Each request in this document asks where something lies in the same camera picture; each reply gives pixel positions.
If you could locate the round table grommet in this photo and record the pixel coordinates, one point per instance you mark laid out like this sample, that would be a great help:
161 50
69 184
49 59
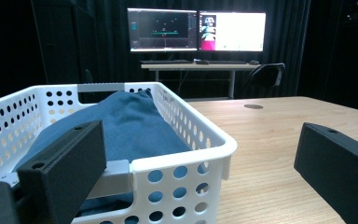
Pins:
253 106

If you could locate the blue cloth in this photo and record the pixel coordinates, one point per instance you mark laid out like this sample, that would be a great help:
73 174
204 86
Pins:
130 124

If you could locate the black folding chair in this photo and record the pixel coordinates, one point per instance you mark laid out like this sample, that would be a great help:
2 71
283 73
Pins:
267 76

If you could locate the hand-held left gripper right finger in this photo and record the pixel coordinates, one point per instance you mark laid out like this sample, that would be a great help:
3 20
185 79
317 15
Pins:
338 174

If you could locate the bright-screen monitor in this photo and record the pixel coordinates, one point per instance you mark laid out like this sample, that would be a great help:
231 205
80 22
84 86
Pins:
239 31

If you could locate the dark-screen monitor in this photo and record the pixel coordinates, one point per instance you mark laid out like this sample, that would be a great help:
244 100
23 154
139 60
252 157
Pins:
163 29

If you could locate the black keyboard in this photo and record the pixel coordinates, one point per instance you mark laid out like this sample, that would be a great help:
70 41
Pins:
167 61
228 62

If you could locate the white perforated plastic basket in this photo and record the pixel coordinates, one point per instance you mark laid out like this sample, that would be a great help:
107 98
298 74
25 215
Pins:
180 158

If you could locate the black computer mouse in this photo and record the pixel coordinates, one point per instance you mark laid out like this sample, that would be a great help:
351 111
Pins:
202 62
254 62

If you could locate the white-legged desk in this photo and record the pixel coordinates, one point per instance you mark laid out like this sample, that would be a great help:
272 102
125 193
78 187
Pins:
199 66

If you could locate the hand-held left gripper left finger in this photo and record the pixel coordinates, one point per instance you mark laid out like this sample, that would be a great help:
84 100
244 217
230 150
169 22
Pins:
65 165

